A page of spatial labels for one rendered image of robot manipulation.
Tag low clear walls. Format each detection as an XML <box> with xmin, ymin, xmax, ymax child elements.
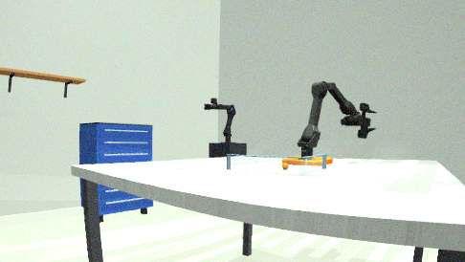
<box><xmin>228</xmin><ymin>156</ymin><xmax>327</xmax><ymax>176</ymax></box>

